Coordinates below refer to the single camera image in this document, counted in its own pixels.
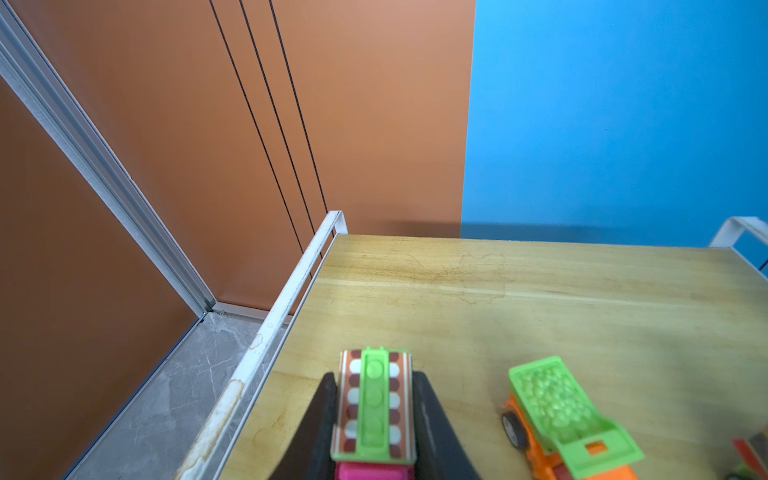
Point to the pink green toy car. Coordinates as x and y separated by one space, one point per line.
373 434

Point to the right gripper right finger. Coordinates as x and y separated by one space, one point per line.
440 454

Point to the orange toy car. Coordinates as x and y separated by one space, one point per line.
554 423

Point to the green orange toy truck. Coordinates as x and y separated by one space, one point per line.
753 453

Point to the yellow wooden two-tier shelf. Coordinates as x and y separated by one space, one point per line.
671 342

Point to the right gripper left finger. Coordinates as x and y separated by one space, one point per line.
308 454

